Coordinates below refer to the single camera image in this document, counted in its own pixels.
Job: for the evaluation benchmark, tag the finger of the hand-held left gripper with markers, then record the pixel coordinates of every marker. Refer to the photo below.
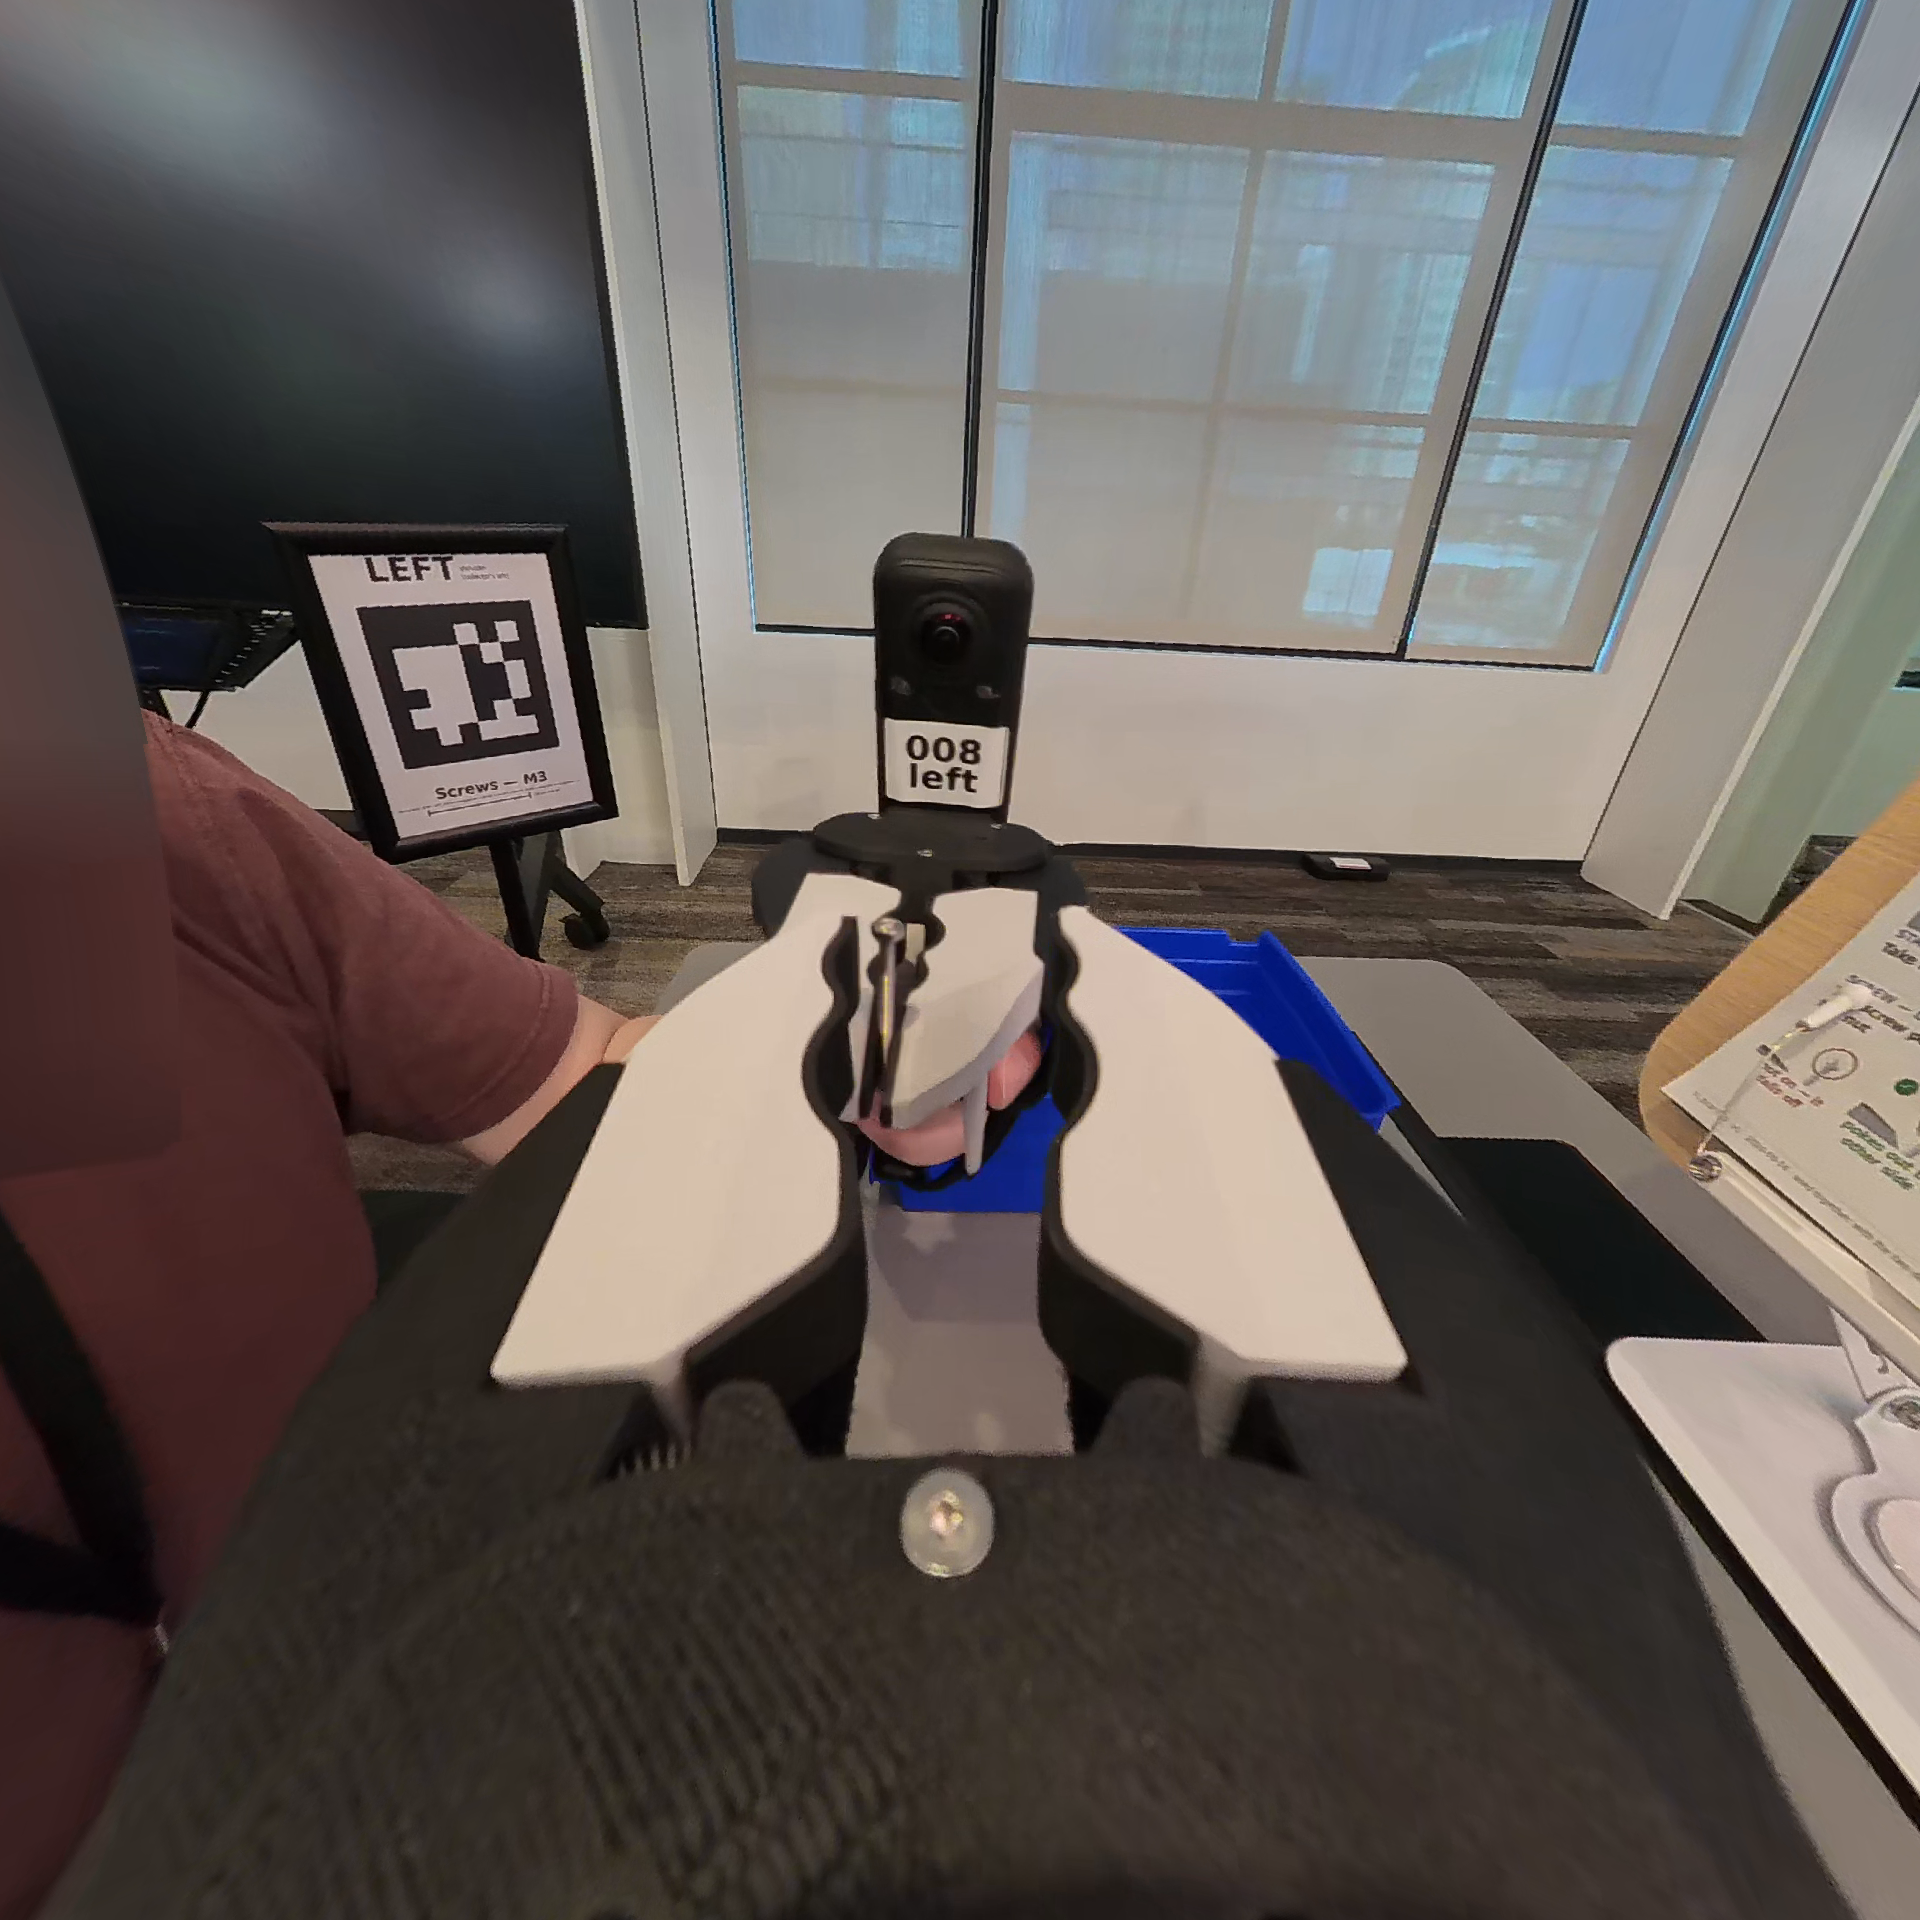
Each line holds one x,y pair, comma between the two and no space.
867,1106
962,1021

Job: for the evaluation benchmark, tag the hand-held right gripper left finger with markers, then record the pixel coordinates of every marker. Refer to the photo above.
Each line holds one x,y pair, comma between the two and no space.
676,1170

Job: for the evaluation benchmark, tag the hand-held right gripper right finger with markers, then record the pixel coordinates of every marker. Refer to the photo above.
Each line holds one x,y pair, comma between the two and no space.
1214,1185

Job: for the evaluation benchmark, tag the small metal bolt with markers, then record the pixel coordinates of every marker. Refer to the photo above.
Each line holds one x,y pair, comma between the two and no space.
886,990

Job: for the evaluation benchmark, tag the blue plastic parts bin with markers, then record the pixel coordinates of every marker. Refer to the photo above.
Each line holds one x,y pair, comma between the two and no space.
1260,1005

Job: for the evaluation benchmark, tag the person's left forearm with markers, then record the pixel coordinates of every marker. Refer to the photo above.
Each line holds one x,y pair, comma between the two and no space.
608,1038

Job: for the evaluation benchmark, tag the person's left hand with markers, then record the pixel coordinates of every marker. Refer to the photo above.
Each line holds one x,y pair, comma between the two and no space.
931,1143

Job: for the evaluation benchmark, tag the black rolling stand base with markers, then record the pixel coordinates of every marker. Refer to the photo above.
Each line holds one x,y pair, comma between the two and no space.
548,892

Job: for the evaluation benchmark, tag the small black floor device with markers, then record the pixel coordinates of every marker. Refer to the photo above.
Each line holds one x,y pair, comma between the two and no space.
1342,868

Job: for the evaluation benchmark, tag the large glass window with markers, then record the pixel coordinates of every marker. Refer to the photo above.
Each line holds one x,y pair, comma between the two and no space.
1200,330

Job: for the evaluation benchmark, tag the black framed marker sign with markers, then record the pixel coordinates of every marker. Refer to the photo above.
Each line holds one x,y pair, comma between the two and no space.
451,674

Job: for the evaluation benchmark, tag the white template sheet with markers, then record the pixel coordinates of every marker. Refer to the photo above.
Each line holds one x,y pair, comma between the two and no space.
1740,1440

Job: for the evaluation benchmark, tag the printed instruction sheet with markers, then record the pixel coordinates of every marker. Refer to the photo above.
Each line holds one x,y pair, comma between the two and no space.
1830,1080

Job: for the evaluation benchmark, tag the large black display screen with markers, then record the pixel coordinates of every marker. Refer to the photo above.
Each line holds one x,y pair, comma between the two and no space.
300,300

